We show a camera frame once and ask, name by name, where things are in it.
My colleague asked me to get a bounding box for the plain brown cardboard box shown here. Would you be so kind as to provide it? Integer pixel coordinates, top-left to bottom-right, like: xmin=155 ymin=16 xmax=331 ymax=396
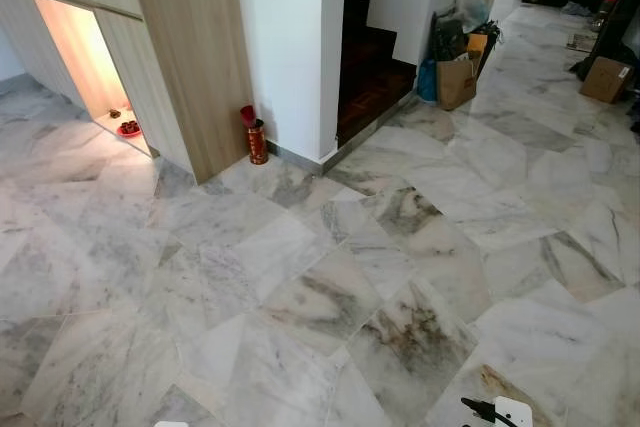
xmin=579 ymin=56 xmax=634 ymax=105

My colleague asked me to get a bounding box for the red bottle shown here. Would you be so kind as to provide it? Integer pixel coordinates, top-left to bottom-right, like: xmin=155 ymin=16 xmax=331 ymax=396
xmin=599 ymin=0 xmax=619 ymax=30

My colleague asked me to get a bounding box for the brown paper bag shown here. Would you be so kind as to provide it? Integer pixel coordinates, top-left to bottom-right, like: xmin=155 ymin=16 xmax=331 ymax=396
xmin=436 ymin=55 xmax=479 ymax=112

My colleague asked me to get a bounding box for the orange packet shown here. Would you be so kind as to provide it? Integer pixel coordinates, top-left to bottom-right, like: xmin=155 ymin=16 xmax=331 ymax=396
xmin=466 ymin=33 xmax=490 ymax=59

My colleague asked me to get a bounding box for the blue bag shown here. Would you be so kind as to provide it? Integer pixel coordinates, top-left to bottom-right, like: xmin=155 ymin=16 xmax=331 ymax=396
xmin=416 ymin=59 xmax=440 ymax=104

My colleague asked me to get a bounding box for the black bag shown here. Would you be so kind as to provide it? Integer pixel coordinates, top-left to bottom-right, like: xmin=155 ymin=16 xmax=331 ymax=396
xmin=431 ymin=11 xmax=472 ymax=64

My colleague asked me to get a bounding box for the clear plastic bag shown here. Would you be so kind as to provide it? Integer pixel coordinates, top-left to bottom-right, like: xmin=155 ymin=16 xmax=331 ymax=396
xmin=455 ymin=0 xmax=492 ymax=34

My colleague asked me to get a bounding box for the dark wooden staircase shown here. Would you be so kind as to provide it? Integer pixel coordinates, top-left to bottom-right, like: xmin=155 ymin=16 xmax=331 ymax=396
xmin=337 ymin=0 xmax=419 ymax=147

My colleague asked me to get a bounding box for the red tin canister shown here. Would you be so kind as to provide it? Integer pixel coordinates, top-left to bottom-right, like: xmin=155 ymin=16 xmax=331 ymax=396
xmin=239 ymin=105 xmax=270 ymax=166

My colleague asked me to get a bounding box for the light wooden cabinet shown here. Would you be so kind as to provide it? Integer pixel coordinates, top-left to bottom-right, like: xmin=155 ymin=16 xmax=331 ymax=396
xmin=0 ymin=0 xmax=257 ymax=184

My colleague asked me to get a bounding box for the black furniture frame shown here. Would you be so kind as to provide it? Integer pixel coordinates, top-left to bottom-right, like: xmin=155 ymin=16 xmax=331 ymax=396
xmin=570 ymin=0 xmax=640 ymax=80

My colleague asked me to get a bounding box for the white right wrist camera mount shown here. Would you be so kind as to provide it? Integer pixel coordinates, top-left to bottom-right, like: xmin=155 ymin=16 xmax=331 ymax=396
xmin=494 ymin=397 xmax=532 ymax=427

